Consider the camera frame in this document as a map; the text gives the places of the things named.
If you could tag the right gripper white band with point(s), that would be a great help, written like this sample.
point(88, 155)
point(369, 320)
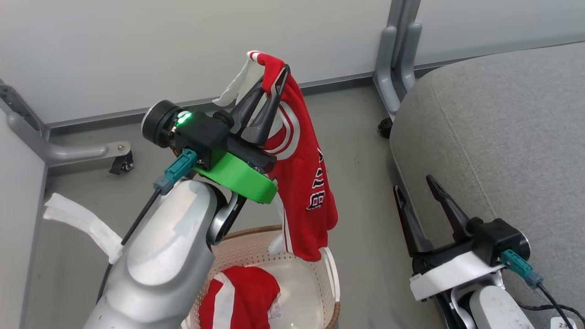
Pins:
point(452, 274)

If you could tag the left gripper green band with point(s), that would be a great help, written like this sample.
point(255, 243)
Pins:
point(242, 180)

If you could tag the red jersey with white trim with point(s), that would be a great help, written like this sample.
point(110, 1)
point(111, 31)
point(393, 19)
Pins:
point(304, 183)

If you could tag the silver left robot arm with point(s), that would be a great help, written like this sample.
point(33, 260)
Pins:
point(160, 260)

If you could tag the white perforated laundry basket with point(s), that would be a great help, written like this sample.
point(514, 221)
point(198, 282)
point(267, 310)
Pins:
point(304, 292)

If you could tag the grey fabric sofa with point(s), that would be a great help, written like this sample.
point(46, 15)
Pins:
point(502, 137)

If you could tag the black caster wheel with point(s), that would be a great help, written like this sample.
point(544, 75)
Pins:
point(122, 163)

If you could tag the white printed label tag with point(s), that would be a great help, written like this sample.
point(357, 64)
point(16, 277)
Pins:
point(564, 323)

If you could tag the red and white striped garment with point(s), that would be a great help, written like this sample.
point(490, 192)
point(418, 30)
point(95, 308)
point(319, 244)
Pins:
point(247, 292)

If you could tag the grey partition leg with bolt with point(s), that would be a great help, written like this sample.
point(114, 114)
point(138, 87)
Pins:
point(68, 151)

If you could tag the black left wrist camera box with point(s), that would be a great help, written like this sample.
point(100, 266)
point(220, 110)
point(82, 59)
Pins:
point(201, 135)

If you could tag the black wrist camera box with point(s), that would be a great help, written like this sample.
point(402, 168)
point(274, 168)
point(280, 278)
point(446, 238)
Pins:
point(201, 135)
point(498, 237)

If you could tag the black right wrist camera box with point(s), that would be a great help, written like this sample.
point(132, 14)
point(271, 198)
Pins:
point(498, 237)

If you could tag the grey partition post with feet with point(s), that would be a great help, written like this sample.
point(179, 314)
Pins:
point(398, 55)

